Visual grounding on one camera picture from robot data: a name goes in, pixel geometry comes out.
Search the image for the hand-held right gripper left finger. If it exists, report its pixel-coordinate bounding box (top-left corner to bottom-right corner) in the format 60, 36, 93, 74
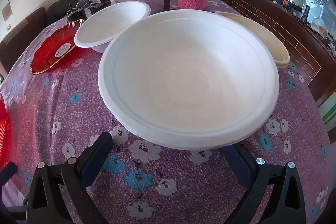
26, 132, 113, 224

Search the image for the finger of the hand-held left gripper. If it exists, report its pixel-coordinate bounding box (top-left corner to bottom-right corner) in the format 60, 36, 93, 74
0, 162, 17, 184

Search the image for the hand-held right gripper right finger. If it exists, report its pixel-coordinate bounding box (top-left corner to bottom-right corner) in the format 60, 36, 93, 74
221, 144, 306, 224

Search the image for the large red scalloped plate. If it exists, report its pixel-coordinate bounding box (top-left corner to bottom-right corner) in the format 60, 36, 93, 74
0, 94, 13, 172

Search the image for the large white foam bowl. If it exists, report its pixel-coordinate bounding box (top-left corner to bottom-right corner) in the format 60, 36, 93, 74
98, 9, 280, 151

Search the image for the small red scalloped plate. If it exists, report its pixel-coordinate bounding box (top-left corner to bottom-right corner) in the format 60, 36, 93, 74
29, 19, 86, 75

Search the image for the small white foam bowl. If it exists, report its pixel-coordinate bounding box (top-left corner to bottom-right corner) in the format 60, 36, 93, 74
74, 1, 151, 53

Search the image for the purple floral tablecloth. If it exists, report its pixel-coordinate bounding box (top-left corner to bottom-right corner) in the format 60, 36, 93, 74
0, 0, 332, 224

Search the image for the green white box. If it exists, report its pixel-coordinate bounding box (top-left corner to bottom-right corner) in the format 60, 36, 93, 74
318, 92, 336, 133

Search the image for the cream plastic bowl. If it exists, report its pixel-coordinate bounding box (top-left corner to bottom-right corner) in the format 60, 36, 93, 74
217, 11, 290, 69

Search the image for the wooden brick-pattern cabinet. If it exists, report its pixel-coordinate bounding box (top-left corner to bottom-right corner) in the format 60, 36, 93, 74
226, 0, 336, 109

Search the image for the brown armchair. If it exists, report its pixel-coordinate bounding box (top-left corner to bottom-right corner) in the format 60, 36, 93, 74
0, 7, 48, 77

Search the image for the black flashlight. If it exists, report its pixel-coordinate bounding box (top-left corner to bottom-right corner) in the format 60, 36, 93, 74
302, 5, 311, 22

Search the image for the brown wall plaque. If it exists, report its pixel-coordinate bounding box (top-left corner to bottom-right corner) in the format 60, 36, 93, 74
1, 2, 13, 21

